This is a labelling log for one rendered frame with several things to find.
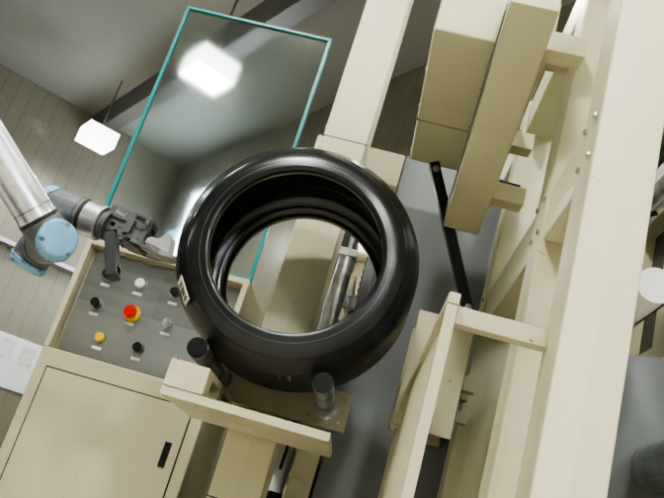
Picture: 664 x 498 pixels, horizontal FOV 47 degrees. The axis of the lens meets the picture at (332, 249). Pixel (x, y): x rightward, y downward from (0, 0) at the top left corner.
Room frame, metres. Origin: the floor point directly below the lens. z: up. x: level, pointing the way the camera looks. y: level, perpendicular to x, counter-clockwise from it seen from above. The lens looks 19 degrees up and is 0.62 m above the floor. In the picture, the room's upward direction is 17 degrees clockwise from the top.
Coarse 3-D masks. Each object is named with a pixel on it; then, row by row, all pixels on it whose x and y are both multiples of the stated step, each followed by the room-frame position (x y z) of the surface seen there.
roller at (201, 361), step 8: (192, 344) 1.65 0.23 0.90; (200, 344) 1.64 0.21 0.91; (192, 352) 1.65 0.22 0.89; (200, 352) 1.64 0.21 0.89; (208, 352) 1.67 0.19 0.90; (200, 360) 1.67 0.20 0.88; (208, 360) 1.71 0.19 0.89; (216, 360) 1.78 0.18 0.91; (208, 368) 1.76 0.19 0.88; (216, 368) 1.81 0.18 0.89; (224, 376) 1.92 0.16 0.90
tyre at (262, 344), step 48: (240, 192) 1.65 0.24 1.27; (288, 192) 1.87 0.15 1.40; (336, 192) 1.85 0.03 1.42; (384, 192) 1.62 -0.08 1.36; (192, 240) 1.65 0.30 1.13; (240, 240) 1.91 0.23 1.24; (384, 240) 1.60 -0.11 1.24; (192, 288) 1.65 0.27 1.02; (384, 288) 1.60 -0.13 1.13; (240, 336) 1.63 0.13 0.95; (288, 336) 1.61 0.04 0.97; (336, 336) 1.61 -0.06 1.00; (384, 336) 1.64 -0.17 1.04; (288, 384) 1.74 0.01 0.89; (336, 384) 1.81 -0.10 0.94
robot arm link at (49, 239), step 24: (0, 120) 1.55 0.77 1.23; (0, 144) 1.54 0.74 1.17; (0, 168) 1.56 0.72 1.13; (24, 168) 1.58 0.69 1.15; (0, 192) 1.59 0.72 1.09; (24, 192) 1.59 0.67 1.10; (24, 216) 1.61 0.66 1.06; (48, 216) 1.62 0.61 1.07; (48, 240) 1.62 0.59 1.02; (72, 240) 1.65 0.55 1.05; (48, 264) 1.73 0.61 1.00
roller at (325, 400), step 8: (320, 376) 1.62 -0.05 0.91; (328, 376) 1.61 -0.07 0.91; (312, 384) 1.63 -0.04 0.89; (320, 384) 1.62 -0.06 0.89; (328, 384) 1.61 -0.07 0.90; (320, 392) 1.62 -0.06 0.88; (328, 392) 1.63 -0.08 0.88; (320, 400) 1.72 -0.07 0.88; (328, 400) 1.72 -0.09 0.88; (320, 408) 1.84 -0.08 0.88; (328, 408) 1.83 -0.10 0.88
